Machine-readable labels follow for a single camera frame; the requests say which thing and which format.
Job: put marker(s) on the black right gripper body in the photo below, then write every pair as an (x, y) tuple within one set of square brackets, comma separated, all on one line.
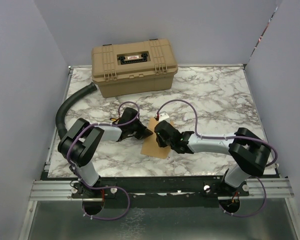
[(163, 144)]

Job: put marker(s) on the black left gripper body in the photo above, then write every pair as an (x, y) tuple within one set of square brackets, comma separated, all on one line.
[(134, 129)]

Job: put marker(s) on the tan plastic toolbox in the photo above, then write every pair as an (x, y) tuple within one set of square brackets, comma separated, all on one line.
[(124, 69)]

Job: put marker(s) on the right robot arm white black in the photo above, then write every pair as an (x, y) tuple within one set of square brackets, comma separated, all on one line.
[(250, 153)]

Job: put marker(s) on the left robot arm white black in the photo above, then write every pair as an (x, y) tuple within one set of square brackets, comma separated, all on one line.
[(80, 142)]

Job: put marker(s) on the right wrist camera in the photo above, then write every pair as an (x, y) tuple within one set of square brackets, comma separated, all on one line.
[(162, 116)]

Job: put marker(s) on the brown paper envelope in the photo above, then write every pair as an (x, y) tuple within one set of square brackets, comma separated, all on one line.
[(150, 146)]

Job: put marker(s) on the aluminium extrusion frame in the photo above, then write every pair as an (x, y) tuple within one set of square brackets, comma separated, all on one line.
[(220, 98)]

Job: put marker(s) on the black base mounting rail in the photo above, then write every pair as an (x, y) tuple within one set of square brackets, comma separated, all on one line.
[(141, 192)]

